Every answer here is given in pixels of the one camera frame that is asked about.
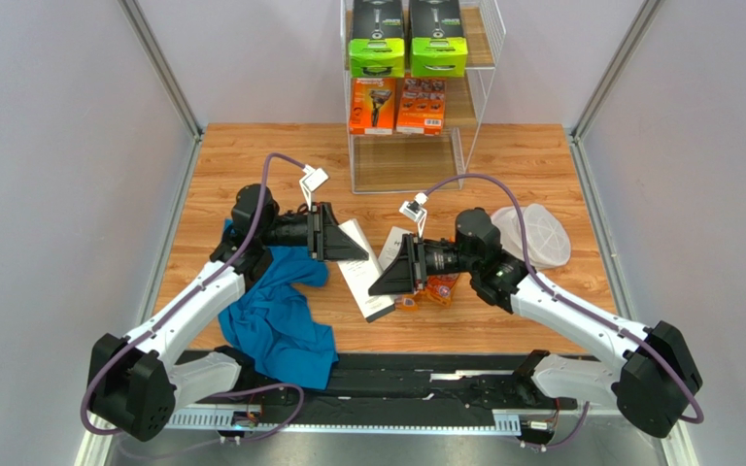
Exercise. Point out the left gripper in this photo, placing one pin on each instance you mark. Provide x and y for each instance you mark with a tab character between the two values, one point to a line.
327	240

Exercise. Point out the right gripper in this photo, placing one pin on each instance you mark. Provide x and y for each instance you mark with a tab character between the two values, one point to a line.
421	264

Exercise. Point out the white tall box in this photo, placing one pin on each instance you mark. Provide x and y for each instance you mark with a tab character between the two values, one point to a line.
359	275
391	247

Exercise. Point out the black green razor box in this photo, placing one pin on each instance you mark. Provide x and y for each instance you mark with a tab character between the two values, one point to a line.
438	44
376	47

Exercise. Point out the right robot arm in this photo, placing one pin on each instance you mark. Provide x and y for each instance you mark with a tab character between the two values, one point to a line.
647	372

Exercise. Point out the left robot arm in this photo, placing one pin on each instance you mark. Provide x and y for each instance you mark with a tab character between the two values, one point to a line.
136	382

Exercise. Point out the orange toothbrush pack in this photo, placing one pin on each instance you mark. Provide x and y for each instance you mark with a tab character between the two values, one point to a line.
407	303

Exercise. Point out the orange disposable razor pack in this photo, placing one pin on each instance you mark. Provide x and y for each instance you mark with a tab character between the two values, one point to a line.
440	289

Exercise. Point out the blue cloth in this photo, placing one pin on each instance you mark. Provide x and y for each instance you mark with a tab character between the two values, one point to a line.
273	325

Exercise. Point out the orange razor box front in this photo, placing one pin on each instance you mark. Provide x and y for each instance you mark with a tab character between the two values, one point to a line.
372	106

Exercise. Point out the orange razor box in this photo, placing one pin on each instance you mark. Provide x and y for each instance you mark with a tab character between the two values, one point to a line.
421	106
372	106

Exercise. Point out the orange razor box back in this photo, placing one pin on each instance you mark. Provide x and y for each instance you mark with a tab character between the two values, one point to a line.
421	106

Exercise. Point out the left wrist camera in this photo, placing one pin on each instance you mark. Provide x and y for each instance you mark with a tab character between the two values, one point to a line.
311	181

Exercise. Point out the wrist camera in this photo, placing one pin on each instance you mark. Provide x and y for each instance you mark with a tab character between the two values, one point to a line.
311	181
415	210

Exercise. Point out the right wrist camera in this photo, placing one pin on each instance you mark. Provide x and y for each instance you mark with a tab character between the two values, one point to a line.
415	210

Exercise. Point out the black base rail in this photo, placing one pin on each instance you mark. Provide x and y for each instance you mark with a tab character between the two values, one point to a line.
389	392

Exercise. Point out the white wire shelf rack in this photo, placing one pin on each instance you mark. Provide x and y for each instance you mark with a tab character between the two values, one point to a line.
402	162

